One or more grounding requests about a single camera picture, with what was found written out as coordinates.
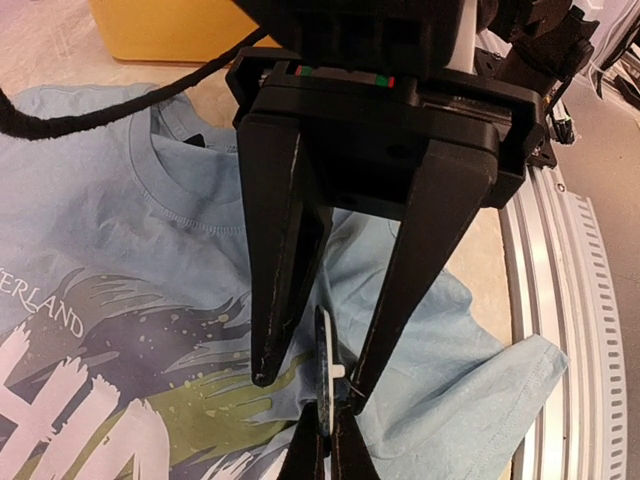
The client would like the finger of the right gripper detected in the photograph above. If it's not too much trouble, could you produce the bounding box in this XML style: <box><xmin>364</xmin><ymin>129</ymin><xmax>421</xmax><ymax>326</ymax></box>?
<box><xmin>351</xmin><ymin>141</ymin><xmax>498</xmax><ymax>415</ymax></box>
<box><xmin>237</xmin><ymin>114</ymin><xmax>330</xmax><ymax>387</ymax></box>

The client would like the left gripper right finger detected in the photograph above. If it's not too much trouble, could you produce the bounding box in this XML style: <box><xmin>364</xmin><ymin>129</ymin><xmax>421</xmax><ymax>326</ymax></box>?
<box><xmin>331</xmin><ymin>402</ymin><xmax>380</xmax><ymax>480</ymax></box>

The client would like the blue brooch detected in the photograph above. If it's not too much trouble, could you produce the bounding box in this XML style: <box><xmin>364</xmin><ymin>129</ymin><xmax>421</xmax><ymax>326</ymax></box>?
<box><xmin>314</xmin><ymin>306</ymin><xmax>346</xmax><ymax>438</ymax></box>

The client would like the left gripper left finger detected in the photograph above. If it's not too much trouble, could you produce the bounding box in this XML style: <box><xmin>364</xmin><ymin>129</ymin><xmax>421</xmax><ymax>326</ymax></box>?
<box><xmin>277</xmin><ymin>402</ymin><xmax>333</xmax><ymax>480</ymax></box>

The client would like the front aluminium rail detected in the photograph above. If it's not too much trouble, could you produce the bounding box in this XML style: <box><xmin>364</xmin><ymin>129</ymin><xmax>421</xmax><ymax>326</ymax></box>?
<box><xmin>499</xmin><ymin>167</ymin><xmax>629</xmax><ymax>479</ymax></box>

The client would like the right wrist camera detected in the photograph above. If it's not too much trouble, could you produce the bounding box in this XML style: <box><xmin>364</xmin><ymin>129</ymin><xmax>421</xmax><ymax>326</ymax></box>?
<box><xmin>235</xmin><ymin>0</ymin><xmax>477</xmax><ymax>80</ymax></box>

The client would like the yellow plastic basket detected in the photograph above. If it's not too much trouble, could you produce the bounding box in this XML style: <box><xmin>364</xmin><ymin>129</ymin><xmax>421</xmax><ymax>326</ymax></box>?
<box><xmin>89</xmin><ymin>0</ymin><xmax>258</xmax><ymax>63</ymax></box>

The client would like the light blue printed t-shirt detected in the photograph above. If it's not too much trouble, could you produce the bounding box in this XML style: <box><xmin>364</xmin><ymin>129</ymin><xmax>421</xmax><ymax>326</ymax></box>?
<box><xmin>1</xmin><ymin>96</ymin><xmax>567</xmax><ymax>479</ymax></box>

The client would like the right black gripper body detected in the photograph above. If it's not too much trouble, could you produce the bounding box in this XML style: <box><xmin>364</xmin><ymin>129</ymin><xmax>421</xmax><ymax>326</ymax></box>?
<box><xmin>226</xmin><ymin>48</ymin><xmax>544</xmax><ymax>219</ymax></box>

